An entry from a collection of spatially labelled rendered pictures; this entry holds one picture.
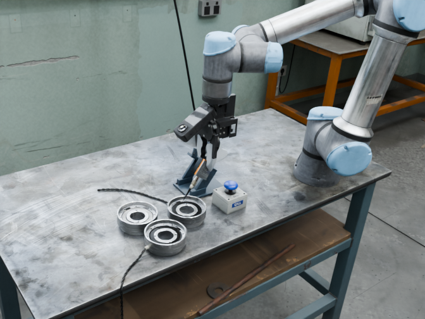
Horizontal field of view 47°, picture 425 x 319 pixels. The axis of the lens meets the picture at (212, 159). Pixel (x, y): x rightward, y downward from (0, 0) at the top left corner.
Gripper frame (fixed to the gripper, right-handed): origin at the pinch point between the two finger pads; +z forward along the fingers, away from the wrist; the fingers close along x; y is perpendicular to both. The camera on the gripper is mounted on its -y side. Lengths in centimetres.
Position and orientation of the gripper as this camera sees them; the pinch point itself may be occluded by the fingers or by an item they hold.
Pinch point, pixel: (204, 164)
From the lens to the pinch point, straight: 133.7
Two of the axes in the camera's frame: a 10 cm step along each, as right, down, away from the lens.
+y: 8.2, -2.3, 5.2
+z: -0.6, 8.7, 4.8
